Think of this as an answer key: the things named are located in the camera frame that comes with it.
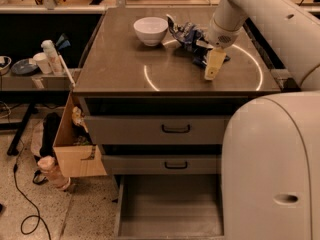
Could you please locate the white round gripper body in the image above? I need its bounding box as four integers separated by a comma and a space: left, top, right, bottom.
207, 18, 240, 49

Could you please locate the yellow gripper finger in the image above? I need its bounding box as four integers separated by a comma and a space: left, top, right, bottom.
204, 48, 226, 81

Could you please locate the dark blue rxbar wrapper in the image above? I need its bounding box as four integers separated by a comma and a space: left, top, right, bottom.
192, 50, 231, 69

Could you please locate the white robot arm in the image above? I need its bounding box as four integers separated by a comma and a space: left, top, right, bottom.
208, 0, 320, 240

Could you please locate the grey drawer cabinet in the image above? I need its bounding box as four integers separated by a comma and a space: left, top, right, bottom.
72, 6, 282, 240

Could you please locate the grey top drawer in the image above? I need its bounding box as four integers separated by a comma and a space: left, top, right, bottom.
85, 116, 229, 145

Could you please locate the grey middle drawer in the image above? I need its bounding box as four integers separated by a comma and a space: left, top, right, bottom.
102, 155, 221, 175

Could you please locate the grey open bottom drawer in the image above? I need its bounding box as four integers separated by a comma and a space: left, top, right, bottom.
114, 174, 224, 240

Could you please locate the crumpled blue chip bag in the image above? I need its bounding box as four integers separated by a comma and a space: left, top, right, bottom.
166, 14, 213, 54

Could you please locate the white ceramic bowl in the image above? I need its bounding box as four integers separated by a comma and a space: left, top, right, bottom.
133, 17, 168, 46

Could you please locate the grey side shelf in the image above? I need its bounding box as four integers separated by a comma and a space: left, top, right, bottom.
0, 73, 72, 91

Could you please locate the white spray bottle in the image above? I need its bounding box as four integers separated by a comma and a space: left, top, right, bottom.
41, 40, 63, 75

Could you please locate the brown cardboard box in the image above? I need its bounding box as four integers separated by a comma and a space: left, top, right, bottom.
53, 94, 106, 177

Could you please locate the white paper cup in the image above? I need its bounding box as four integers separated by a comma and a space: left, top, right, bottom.
33, 52, 52, 74

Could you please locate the black bag on floor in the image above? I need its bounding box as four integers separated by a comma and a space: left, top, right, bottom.
31, 112, 61, 161

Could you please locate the blue round plate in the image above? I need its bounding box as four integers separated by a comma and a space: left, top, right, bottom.
11, 58, 39, 76

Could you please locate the pink plastic bottle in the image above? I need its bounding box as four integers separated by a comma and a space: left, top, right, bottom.
37, 156, 71, 191

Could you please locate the small bowl at left edge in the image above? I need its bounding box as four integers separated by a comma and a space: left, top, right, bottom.
0, 56, 12, 76

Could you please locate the black table leg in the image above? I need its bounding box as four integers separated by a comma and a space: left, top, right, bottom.
7, 103, 37, 156

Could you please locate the black floor cable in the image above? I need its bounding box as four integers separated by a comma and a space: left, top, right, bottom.
12, 140, 53, 240

